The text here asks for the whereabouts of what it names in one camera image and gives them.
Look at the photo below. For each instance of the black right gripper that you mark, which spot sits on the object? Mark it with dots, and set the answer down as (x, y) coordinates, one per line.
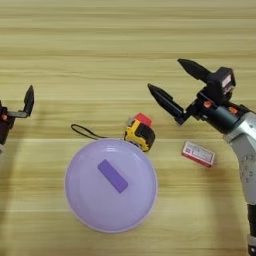
(220, 116)

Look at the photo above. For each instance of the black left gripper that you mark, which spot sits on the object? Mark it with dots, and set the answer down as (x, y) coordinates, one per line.
(4, 125)

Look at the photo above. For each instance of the yellow black tape measure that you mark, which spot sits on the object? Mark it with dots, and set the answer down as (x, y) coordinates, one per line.
(141, 135)

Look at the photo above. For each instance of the small red white box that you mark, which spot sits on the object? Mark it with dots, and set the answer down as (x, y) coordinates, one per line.
(198, 154)

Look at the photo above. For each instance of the purple rectangular block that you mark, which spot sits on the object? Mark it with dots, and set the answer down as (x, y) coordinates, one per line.
(112, 175)

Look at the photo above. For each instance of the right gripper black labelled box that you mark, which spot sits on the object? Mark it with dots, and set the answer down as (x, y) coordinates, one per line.
(221, 83)

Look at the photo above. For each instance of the round purple plate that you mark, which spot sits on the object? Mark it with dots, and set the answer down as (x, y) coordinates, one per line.
(100, 210)

